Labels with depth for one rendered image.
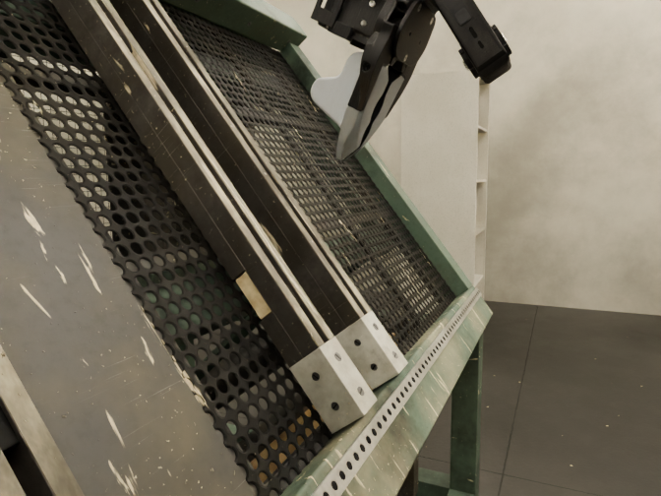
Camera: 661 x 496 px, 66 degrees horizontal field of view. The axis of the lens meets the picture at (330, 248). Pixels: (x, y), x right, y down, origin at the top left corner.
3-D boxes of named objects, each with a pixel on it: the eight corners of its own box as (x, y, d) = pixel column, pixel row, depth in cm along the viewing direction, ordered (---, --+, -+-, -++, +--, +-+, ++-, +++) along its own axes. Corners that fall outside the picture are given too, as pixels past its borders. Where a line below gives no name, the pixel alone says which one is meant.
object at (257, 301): (260, 320, 84) (272, 311, 83) (234, 280, 86) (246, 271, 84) (270, 315, 87) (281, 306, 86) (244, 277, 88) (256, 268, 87)
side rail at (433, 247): (443, 306, 175) (468, 288, 171) (269, 63, 191) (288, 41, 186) (448, 300, 183) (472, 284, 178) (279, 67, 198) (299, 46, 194)
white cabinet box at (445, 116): (472, 341, 395) (479, 68, 366) (399, 334, 419) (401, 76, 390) (483, 322, 449) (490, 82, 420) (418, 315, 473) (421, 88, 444)
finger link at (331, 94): (300, 137, 49) (340, 42, 46) (351, 165, 47) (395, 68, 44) (283, 135, 46) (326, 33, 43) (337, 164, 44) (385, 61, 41)
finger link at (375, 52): (358, 107, 46) (401, 12, 43) (375, 116, 45) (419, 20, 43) (337, 101, 42) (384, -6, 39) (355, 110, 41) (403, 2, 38)
